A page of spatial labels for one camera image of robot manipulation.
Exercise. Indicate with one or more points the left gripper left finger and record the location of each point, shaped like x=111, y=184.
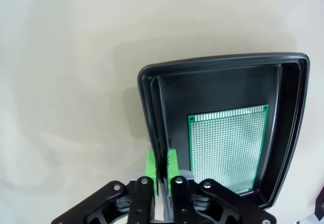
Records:
x=141, y=198

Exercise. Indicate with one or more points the green perforated circuit board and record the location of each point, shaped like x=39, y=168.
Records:
x=227, y=153

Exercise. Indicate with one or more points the black ESD tray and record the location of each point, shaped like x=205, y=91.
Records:
x=215, y=90

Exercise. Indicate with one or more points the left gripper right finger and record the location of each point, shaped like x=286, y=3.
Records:
x=182, y=198

